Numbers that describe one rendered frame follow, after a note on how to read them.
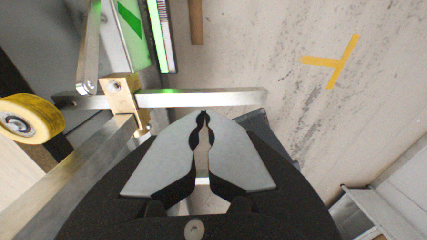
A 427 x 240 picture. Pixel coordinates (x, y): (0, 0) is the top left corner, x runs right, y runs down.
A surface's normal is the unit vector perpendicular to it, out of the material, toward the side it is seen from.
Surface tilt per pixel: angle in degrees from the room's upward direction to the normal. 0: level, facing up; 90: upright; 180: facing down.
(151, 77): 0
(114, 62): 0
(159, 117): 0
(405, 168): 90
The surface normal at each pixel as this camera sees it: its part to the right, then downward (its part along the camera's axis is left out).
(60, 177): -0.01, -0.86
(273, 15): 0.04, 0.51
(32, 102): 0.69, -0.63
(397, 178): -0.99, -0.07
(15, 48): 1.00, -0.03
